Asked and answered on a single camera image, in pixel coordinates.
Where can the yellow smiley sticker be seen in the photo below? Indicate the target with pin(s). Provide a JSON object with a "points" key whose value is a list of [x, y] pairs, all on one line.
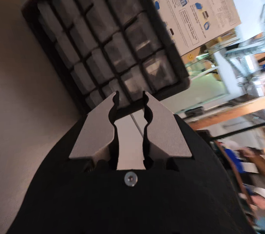
{"points": [[190, 56]]}

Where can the set of translucent cabinet drawers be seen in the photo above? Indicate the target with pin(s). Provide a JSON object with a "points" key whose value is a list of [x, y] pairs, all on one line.
{"points": [[124, 51]]}

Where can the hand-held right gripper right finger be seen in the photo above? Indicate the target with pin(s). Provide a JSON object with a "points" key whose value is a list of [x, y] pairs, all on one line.
{"points": [[167, 134]]}

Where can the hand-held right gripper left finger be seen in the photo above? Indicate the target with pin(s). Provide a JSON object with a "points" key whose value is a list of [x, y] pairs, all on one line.
{"points": [[95, 134]]}

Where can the instruction poster on cardboard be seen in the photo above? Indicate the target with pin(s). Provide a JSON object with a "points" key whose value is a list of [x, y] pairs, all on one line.
{"points": [[196, 10]]}

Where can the wooden board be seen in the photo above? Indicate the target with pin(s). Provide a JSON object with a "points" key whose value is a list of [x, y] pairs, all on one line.
{"points": [[227, 111]]}

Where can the black drawer cabinet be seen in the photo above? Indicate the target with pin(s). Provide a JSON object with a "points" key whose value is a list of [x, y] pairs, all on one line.
{"points": [[182, 84]]}

